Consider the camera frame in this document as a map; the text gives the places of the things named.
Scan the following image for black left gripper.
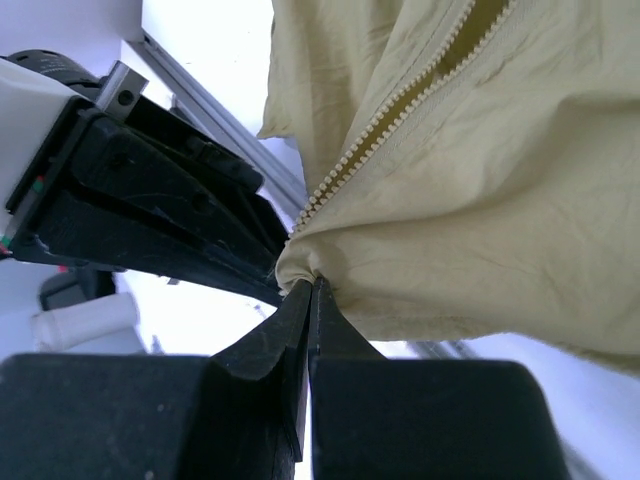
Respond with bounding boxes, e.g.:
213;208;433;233
4;96;287;306

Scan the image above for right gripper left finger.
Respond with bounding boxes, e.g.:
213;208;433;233
1;281;312;479

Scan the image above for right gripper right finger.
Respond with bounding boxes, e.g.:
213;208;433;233
309;278;569;479

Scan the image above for khaki hooded zip jacket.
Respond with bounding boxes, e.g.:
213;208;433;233
260;1;639;374

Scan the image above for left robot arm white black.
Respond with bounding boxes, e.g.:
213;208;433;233
1;50;287;306

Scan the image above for aluminium table frame rail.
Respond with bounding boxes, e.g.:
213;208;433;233
121;41;307;229

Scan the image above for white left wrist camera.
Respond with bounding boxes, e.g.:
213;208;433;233
0;60;74;204

